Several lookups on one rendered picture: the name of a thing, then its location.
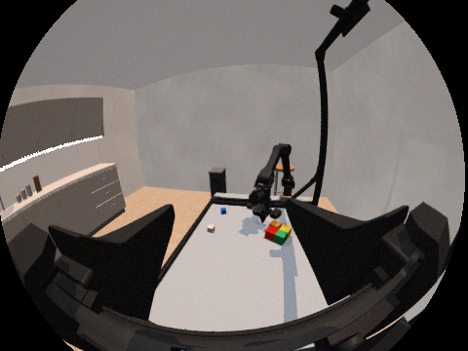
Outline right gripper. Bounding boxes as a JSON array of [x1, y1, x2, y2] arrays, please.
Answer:
[[247, 198, 282, 222]]

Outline yellow cube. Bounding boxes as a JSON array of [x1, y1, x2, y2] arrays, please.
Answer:
[[280, 224, 292, 239]]

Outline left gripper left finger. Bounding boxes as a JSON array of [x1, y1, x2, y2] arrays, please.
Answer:
[[48, 204, 176, 321]]

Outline red cube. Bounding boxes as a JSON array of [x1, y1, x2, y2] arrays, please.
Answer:
[[264, 226, 279, 242]]

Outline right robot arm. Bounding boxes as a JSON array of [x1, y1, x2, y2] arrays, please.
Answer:
[[249, 143, 295, 216]]

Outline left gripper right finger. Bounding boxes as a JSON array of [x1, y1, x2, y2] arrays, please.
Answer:
[[286, 198, 409, 305]]

